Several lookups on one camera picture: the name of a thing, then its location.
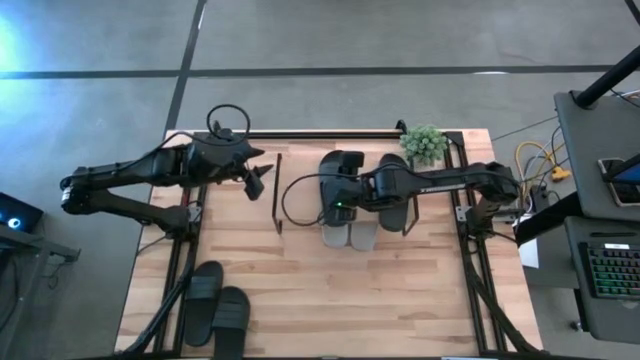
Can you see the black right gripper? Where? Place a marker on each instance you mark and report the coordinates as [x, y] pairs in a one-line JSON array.
[[350, 192]]

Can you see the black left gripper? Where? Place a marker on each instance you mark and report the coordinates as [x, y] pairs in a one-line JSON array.
[[220, 157]]

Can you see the black slide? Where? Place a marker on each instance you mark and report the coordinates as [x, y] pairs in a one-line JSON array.
[[202, 300], [395, 217], [327, 167], [231, 325]]

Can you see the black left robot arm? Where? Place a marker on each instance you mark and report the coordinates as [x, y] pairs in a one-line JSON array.
[[125, 170]]

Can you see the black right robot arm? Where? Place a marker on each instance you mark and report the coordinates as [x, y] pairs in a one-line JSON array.
[[450, 182]]

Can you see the green plant in white pot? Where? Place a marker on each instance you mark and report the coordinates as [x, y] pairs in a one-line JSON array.
[[424, 145]]

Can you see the white paper sheet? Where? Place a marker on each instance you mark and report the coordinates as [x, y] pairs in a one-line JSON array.
[[528, 254]]

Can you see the black desk edge bar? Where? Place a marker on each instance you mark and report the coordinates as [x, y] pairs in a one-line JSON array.
[[547, 220]]

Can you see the grey metal stand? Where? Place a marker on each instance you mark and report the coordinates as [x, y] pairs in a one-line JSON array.
[[45, 247]]

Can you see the grey desk panel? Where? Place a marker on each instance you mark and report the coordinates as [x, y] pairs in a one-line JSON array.
[[585, 145], [610, 320]]

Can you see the black device with blue light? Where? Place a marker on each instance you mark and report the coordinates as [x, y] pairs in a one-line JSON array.
[[17, 212]]

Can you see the smartphone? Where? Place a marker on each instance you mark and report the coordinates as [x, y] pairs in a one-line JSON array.
[[617, 192]]

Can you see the backlit black keyboard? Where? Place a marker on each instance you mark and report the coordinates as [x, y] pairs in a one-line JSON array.
[[615, 270]]

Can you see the black pole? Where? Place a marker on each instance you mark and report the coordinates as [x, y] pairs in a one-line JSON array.
[[605, 80]]

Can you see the black tablet blue screen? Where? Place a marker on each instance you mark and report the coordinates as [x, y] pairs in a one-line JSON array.
[[630, 172]]

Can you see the wooden shelf black metal frame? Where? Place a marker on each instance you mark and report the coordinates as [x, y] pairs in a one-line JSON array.
[[302, 200]]

